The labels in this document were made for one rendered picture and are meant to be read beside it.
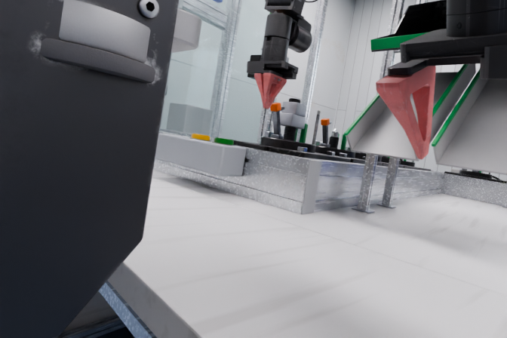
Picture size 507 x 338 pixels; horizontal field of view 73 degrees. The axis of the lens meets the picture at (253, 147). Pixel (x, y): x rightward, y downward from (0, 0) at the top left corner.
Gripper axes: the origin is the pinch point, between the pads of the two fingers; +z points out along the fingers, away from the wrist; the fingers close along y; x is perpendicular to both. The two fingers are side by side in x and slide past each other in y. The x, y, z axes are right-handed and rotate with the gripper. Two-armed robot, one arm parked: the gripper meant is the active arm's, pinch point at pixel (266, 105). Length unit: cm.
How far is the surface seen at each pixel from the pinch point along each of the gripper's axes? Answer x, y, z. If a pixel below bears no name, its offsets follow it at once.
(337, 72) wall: -373, 164, -89
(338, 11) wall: -354, 168, -166
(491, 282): 13, -46, 20
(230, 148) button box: 12.3, -2.0, 10.2
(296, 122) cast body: -10.0, -2.4, 2.6
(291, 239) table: 23.0, -24.3, 19.5
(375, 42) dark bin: -3.4, -21.1, -14.2
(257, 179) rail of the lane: 7.4, -6.0, 15.7
